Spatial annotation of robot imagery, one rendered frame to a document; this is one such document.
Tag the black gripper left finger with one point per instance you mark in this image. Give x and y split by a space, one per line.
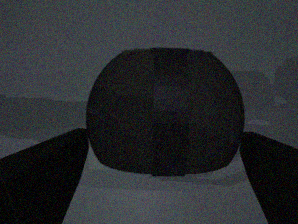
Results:
37 184

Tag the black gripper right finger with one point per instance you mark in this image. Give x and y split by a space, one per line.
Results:
272 170

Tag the dark grey controller unit with green rocker switches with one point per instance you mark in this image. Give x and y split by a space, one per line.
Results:
165 111

